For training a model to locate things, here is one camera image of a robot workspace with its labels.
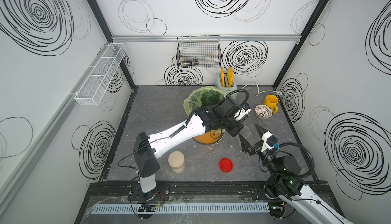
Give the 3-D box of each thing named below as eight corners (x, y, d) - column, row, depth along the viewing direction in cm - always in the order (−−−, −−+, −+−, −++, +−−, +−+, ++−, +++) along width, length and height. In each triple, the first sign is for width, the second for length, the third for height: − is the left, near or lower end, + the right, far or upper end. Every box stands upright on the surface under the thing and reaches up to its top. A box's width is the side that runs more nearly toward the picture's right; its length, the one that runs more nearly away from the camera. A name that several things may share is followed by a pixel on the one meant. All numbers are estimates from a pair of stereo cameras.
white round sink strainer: (254, 118, 103) (256, 114, 99) (251, 108, 109) (253, 104, 105) (270, 118, 103) (273, 114, 99) (267, 108, 109) (269, 104, 105)
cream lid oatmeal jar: (171, 174, 81) (167, 166, 71) (172, 159, 86) (169, 150, 76) (185, 174, 81) (183, 166, 71) (185, 159, 86) (184, 150, 76)
